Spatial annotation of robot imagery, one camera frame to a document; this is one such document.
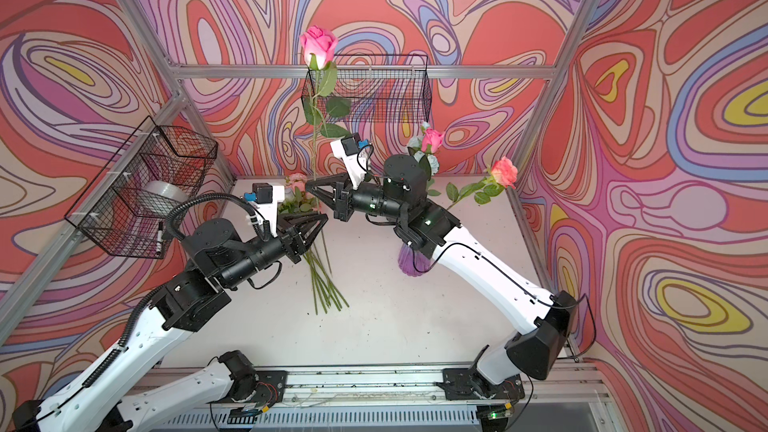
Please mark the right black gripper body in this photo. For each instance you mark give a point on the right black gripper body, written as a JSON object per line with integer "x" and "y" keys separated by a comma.
{"x": 346, "y": 208}

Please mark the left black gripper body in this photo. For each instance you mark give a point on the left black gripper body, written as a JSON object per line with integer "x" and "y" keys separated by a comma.
{"x": 289, "y": 247}

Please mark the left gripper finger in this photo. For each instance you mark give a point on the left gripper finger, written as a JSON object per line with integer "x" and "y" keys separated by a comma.
{"x": 309, "y": 231}
{"x": 291, "y": 221}

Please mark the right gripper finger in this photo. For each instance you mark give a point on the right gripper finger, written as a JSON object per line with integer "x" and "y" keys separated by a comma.
{"x": 325, "y": 195}
{"x": 330, "y": 180}

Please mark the purple glass vase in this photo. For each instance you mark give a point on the purple glass vase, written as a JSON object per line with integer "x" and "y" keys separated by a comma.
{"x": 413, "y": 263}

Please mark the coral pink rose stem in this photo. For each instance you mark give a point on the coral pink rose stem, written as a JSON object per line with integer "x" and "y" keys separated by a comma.
{"x": 502, "y": 175}

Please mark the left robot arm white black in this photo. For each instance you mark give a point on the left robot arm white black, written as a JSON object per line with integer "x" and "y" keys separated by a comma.
{"x": 99, "y": 399}

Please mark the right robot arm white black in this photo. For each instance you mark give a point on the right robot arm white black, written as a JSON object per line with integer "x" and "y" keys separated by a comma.
{"x": 541, "y": 319}

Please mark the pale pink flower bunch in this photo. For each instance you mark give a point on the pale pink flower bunch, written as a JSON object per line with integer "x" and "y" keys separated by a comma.
{"x": 326, "y": 295}

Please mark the black marker pen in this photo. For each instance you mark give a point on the black marker pen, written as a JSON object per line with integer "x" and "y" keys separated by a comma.
{"x": 159, "y": 239}

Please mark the silver tape roll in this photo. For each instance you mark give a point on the silver tape roll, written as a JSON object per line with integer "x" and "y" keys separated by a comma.
{"x": 158, "y": 198}

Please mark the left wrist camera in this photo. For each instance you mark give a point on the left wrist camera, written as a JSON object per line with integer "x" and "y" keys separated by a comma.
{"x": 265, "y": 199}

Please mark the back black wire basket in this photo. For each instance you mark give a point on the back black wire basket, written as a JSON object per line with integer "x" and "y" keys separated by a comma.
{"x": 369, "y": 88}

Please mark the black wire basket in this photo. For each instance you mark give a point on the black wire basket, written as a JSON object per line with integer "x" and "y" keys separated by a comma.
{"x": 155, "y": 169}
{"x": 369, "y": 88}

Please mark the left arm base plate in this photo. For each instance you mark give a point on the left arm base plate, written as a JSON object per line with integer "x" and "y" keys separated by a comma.
{"x": 264, "y": 387}

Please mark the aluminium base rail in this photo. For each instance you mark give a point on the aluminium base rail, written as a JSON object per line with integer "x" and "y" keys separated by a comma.
{"x": 421, "y": 384}

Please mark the left black wire basket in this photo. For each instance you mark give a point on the left black wire basket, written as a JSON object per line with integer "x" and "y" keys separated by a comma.
{"x": 155, "y": 169}

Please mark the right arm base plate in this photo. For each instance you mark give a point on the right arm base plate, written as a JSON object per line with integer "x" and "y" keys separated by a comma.
{"x": 466, "y": 384}

